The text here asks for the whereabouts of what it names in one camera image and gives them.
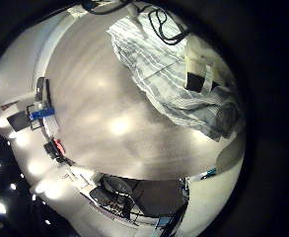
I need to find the black stand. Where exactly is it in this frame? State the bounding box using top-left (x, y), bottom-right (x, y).
top-left (35, 76), bottom-right (52, 110)

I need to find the red object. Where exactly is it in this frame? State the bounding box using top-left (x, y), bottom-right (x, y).
top-left (53, 137), bottom-right (67, 155)

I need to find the black cable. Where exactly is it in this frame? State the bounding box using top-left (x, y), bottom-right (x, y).
top-left (81, 0), bottom-right (190, 46)

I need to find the blue box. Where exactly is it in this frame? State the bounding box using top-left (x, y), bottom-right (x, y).
top-left (29, 107), bottom-right (56, 121)

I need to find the black office chair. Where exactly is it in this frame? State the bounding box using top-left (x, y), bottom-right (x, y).
top-left (89, 176), bottom-right (142, 220)

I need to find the white grey striped cloth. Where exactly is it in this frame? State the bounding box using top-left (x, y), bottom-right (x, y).
top-left (106, 14), bottom-right (248, 143)

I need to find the black monitor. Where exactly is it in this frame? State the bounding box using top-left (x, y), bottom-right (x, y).
top-left (6, 111), bottom-right (32, 132)

